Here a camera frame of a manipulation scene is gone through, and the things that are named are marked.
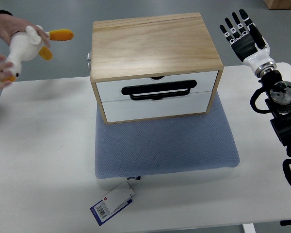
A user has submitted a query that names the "person right hand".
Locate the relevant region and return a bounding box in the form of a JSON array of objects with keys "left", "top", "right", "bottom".
[{"left": 0, "top": 14, "right": 50, "bottom": 47}]

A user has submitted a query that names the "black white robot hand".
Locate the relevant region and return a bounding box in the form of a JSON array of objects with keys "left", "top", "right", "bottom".
[{"left": 220, "top": 9, "right": 277, "bottom": 78}]

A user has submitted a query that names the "white drawer black handle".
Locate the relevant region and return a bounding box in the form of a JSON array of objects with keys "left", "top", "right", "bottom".
[{"left": 97, "top": 71, "right": 217, "bottom": 102}]

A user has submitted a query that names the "cardboard box corner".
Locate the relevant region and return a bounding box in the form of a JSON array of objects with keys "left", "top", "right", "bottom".
[{"left": 264, "top": 0, "right": 291, "bottom": 10}]

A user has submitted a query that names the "wooden drawer cabinet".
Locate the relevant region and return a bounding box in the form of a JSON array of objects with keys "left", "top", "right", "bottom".
[{"left": 90, "top": 13, "right": 224, "bottom": 124}]

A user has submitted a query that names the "white table leg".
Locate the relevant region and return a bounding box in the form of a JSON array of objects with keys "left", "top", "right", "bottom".
[{"left": 242, "top": 223, "right": 256, "bottom": 233}]

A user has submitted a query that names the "metal bracket behind cabinet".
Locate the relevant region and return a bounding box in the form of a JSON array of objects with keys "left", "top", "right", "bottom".
[{"left": 87, "top": 52, "right": 91, "bottom": 71}]

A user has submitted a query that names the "black table control panel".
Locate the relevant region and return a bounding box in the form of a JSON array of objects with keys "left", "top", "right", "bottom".
[{"left": 280, "top": 219, "right": 291, "bottom": 226}]

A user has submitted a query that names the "white plush duck toy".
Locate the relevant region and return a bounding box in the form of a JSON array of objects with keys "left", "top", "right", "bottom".
[{"left": 0, "top": 25, "right": 75, "bottom": 83}]

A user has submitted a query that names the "blue mesh cushion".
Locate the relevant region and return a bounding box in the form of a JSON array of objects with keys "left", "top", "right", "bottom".
[{"left": 95, "top": 96, "right": 240, "bottom": 179}]

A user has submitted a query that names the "white blue product tag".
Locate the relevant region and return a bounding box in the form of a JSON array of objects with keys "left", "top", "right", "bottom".
[{"left": 90, "top": 182, "right": 135, "bottom": 226}]

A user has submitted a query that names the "white lower drawer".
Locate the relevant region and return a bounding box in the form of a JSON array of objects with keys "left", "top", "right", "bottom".
[{"left": 100, "top": 92, "right": 211, "bottom": 123}]

